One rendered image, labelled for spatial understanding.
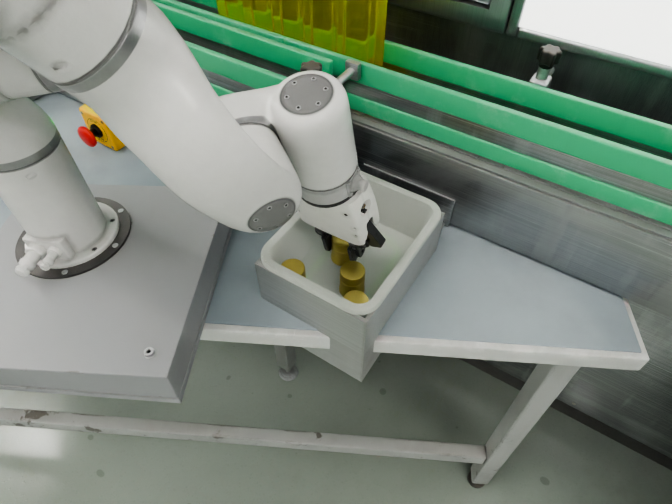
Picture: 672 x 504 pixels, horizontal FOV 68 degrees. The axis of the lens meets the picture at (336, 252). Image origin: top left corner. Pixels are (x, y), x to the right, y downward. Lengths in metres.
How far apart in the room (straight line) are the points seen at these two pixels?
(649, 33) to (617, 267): 0.30
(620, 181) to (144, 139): 0.55
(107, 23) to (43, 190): 0.37
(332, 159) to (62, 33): 0.25
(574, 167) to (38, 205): 0.67
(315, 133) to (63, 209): 0.37
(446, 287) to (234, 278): 0.31
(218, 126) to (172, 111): 0.03
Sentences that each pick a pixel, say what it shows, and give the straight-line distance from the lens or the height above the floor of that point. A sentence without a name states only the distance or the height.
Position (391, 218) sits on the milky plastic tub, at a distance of 0.76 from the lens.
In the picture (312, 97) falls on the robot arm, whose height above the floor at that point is 1.08.
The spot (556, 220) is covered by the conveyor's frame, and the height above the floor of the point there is 0.84.
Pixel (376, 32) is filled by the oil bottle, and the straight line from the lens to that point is 0.77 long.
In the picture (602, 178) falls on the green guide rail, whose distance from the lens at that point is 0.71.
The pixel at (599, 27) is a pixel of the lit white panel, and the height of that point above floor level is 1.02.
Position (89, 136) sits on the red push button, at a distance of 0.99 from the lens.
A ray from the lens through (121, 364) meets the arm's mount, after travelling 0.63.
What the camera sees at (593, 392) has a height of 0.20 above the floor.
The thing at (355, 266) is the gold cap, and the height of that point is 0.81.
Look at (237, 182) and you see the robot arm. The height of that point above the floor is 1.08.
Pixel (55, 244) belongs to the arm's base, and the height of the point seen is 0.85.
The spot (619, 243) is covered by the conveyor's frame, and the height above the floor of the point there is 0.85.
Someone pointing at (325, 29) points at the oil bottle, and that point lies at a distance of 0.79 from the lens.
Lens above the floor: 1.33
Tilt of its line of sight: 49 degrees down
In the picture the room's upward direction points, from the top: straight up
